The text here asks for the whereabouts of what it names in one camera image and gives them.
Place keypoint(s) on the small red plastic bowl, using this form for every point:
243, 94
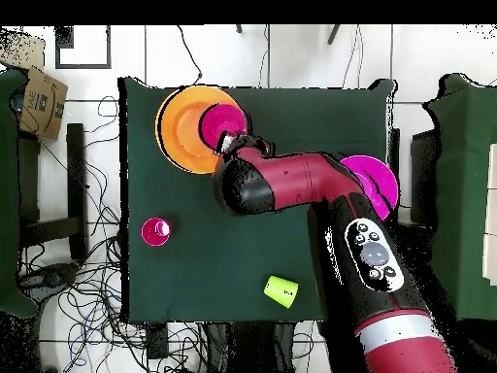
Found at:
221, 120

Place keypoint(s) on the large orange plastic bowl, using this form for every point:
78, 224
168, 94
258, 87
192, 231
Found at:
178, 128

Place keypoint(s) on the green plastic cup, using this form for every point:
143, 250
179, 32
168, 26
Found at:
280, 291

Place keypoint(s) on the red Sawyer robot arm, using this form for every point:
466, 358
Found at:
303, 178

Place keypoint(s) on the black computer tower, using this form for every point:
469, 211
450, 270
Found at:
425, 175

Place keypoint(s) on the dark green tablecloth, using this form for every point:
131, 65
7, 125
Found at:
291, 112

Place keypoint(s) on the red plastic cup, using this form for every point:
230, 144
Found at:
152, 235

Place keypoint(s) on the large pink plastic bowl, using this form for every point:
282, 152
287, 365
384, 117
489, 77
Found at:
382, 182

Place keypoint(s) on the printed cardboard box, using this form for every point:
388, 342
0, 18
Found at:
42, 105

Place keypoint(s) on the green cloth covered side table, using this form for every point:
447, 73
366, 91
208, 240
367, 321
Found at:
466, 175
7, 194

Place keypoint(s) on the plain cardboard box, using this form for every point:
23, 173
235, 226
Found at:
23, 50

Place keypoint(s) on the dark wooden stool frame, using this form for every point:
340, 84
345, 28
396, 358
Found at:
395, 143
75, 175

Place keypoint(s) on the black square frame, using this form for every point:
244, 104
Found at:
56, 58

